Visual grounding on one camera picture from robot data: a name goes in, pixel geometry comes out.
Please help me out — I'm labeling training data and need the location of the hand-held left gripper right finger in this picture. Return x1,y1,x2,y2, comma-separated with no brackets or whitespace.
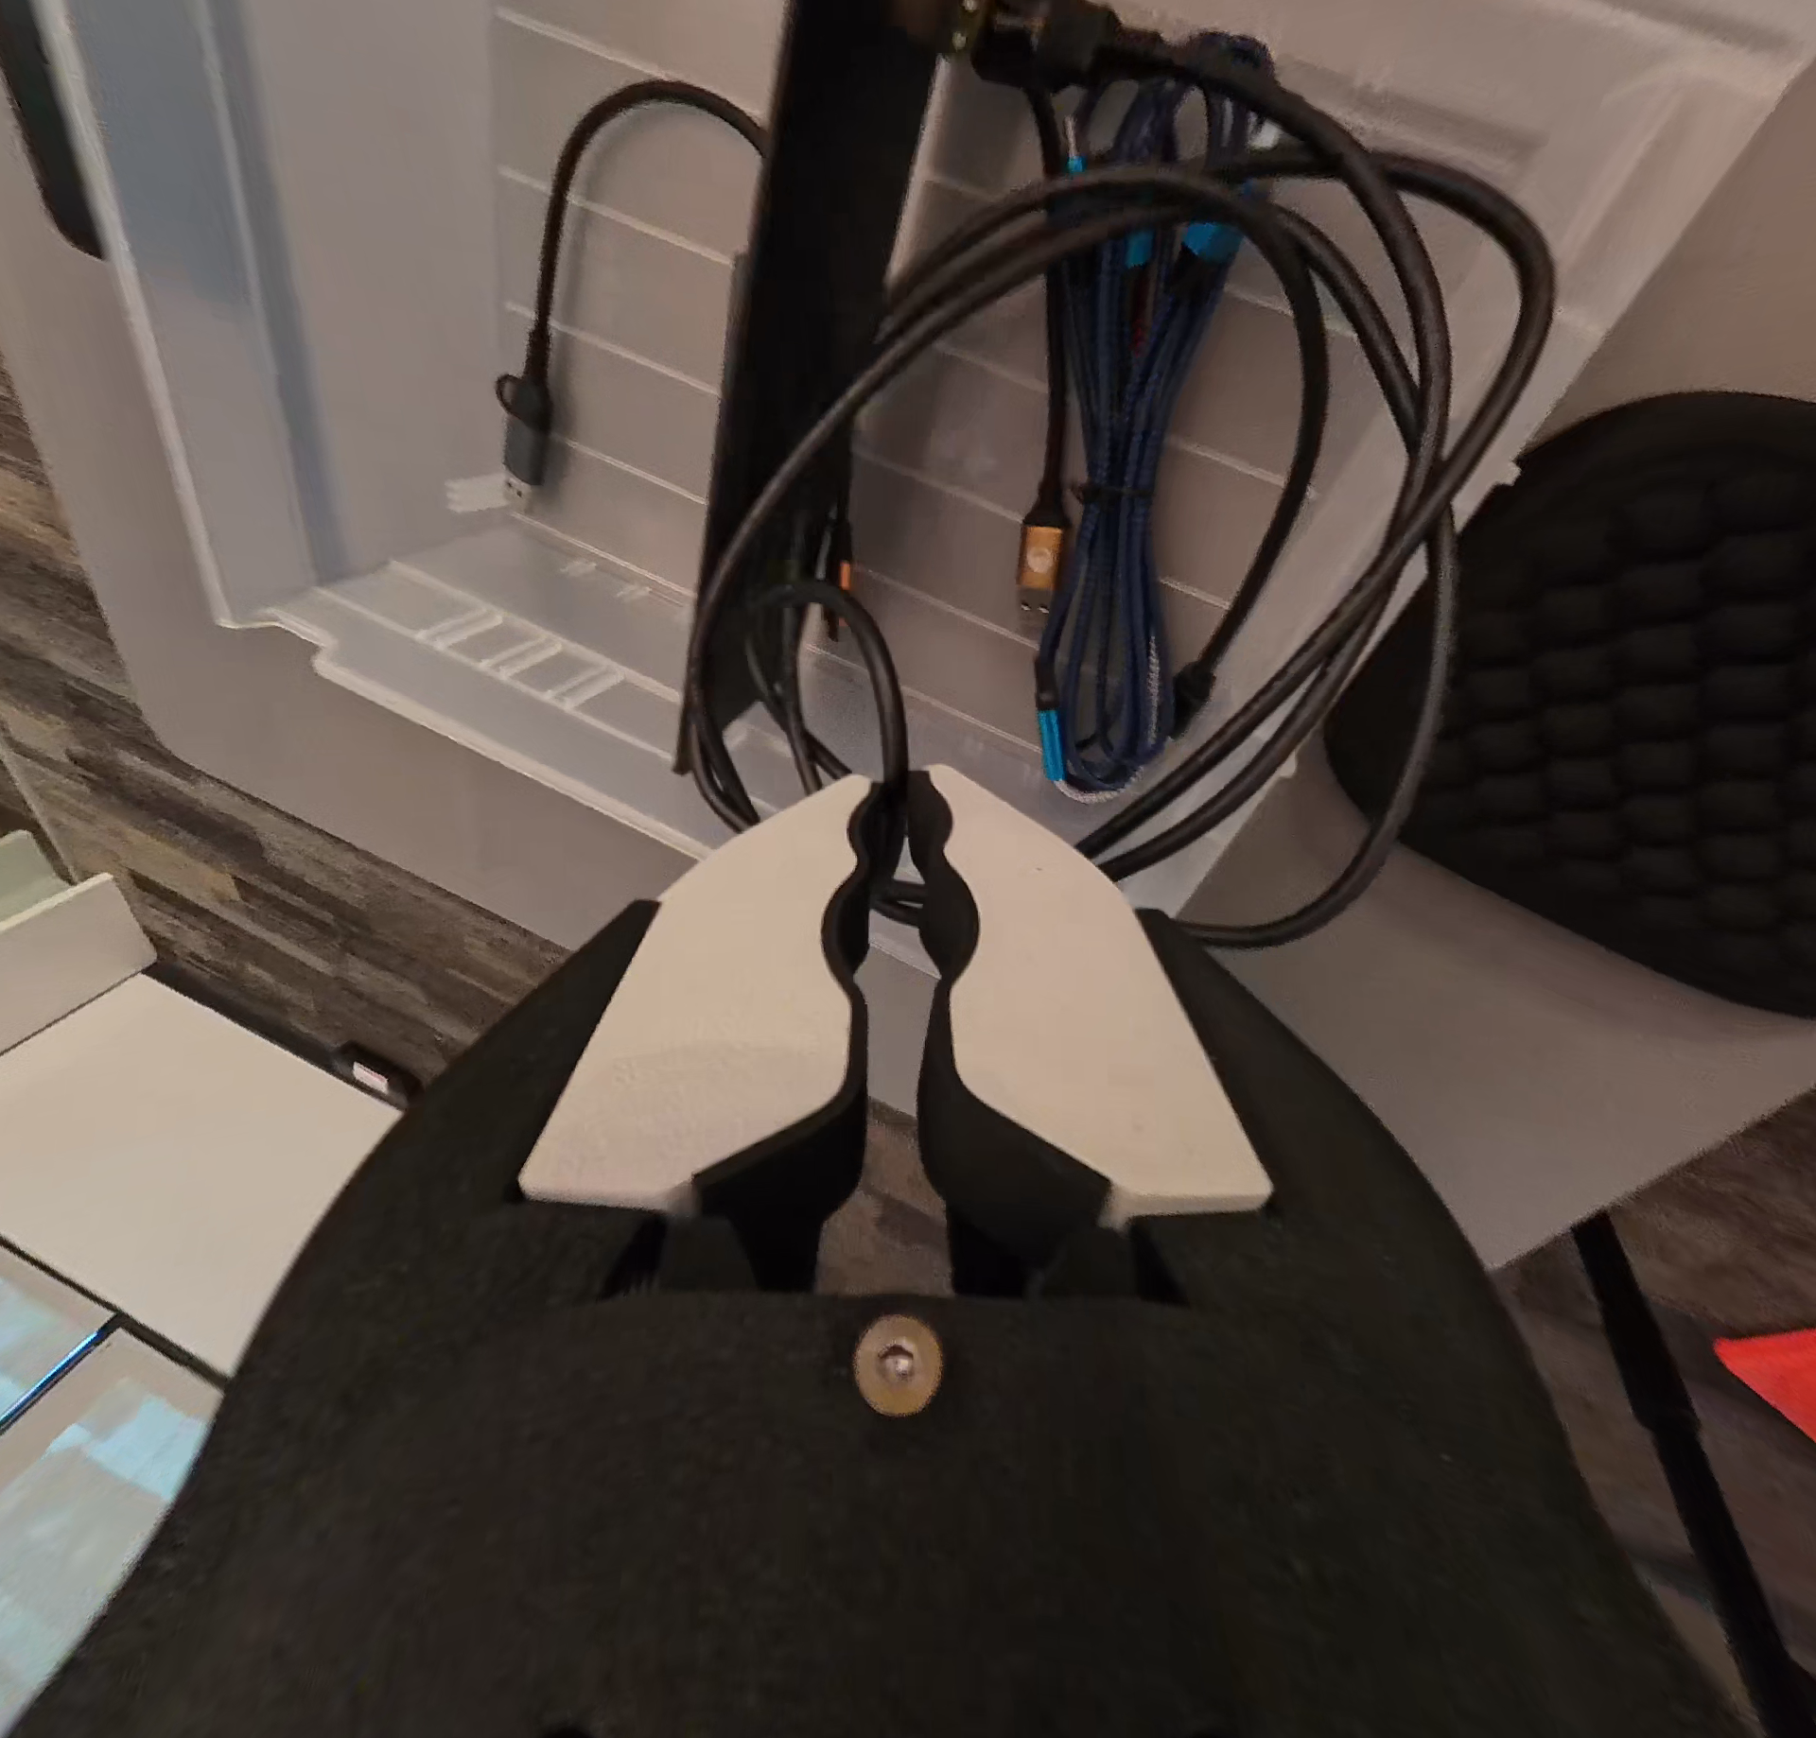
914,765,1275,1229

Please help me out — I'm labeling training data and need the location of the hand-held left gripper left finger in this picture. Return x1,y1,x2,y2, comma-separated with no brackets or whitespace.
517,773,869,1222

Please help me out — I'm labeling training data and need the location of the thin black cable small copper plug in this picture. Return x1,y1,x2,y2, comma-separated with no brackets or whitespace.
736,65,1073,923

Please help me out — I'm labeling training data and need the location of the grey USB hub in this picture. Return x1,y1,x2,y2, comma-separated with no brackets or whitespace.
495,78,774,521

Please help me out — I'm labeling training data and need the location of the clear plastic bin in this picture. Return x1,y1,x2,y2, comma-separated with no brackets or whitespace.
29,0,1816,946

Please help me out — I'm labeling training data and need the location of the black mesh pad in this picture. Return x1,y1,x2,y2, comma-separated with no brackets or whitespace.
1323,391,1816,1019

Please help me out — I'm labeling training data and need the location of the red floor marker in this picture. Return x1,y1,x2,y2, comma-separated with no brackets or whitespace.
1714,1331,1816,1457

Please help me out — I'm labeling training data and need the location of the black bin divider plate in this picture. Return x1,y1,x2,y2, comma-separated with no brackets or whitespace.
680,0,970,782

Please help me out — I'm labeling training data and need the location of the blue braided cable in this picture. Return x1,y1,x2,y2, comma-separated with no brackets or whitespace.
1033,33,1279,796

